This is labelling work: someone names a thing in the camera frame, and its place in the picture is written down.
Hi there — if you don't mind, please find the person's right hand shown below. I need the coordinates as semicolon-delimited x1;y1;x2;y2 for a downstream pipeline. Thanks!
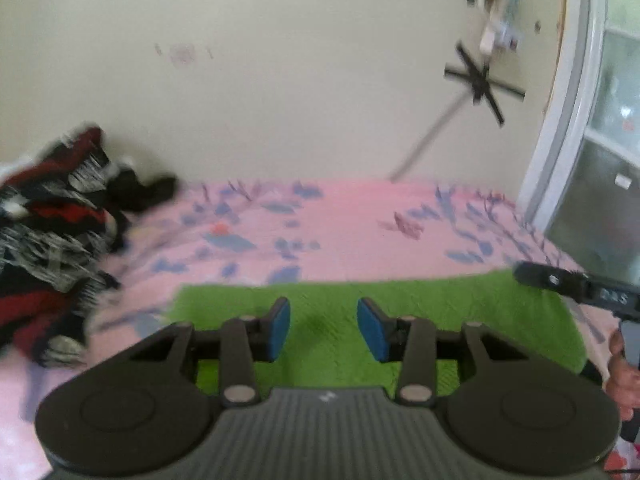
605;330;640;422

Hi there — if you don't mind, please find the white power cord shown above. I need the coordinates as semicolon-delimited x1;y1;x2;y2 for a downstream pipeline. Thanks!
388;94;476;183

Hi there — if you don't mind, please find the green black striped sweater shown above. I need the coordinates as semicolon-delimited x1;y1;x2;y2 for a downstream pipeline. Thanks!
169;268;589;396

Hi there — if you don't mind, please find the pink patterned bed sheet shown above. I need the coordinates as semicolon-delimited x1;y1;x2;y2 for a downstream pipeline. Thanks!
1;181;617;479

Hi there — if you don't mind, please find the white power strip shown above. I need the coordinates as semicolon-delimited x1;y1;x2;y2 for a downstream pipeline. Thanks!
480;0;520;58

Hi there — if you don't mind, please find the red black patterned sweater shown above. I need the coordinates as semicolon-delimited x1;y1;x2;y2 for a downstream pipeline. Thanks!
1;125;178;367

